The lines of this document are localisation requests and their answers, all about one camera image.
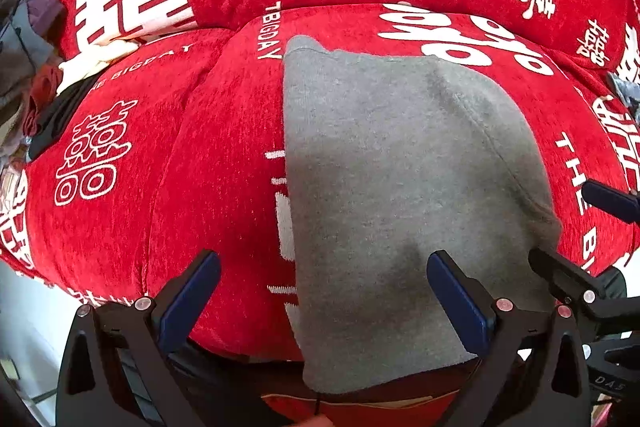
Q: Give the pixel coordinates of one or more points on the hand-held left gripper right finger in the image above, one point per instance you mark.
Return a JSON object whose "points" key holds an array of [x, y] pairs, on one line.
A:
{"points": [[457, 307]]}

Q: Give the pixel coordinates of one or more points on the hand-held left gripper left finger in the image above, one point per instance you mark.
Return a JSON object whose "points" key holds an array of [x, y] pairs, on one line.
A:
{"points": [[190, 302]]}

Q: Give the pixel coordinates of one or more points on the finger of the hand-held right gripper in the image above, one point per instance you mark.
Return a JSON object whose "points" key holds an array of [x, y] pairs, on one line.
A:
{"points": [[560, 274], [607, 199]]}

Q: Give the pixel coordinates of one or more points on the grey knit garment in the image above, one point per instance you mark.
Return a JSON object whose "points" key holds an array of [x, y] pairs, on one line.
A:
{"points": [[390, 157]]}

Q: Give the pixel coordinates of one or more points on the blue-grey cloth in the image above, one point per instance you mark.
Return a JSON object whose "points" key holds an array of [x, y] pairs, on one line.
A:
{"points": [[625, 89]]}

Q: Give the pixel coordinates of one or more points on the black cloth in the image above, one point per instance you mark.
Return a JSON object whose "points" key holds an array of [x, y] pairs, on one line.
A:
{"points": [[55, 117]]}

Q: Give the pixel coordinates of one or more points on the cream white cloth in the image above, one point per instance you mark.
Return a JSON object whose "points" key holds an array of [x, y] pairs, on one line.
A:
{"points": [[90, 62]]}

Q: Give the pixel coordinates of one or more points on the dark red cloth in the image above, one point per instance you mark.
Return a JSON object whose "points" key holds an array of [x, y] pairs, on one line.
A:
{"points": [[42, 87]]}

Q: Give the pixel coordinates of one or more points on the grey cloth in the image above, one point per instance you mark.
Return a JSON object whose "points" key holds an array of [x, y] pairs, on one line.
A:
{"points": [[15, 37]]}

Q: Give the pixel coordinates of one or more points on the purple-grey cloth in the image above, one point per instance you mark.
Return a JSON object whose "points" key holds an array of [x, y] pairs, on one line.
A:
{"points": [[42, 12]]}

